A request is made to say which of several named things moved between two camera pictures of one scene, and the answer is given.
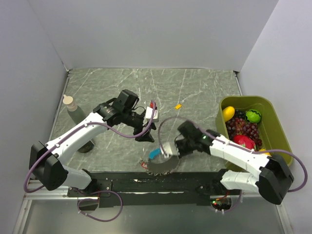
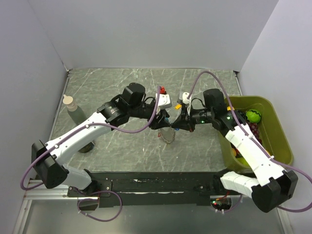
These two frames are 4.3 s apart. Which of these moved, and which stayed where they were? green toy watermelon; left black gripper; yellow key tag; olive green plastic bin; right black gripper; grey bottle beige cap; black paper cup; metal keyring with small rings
Moved: metal keyring with small rings; right black gripper; left black gripper
Stayed: black paper cup; olive green plastic bin; yellow key tag; grey bottle beige cap; green toy watermelon
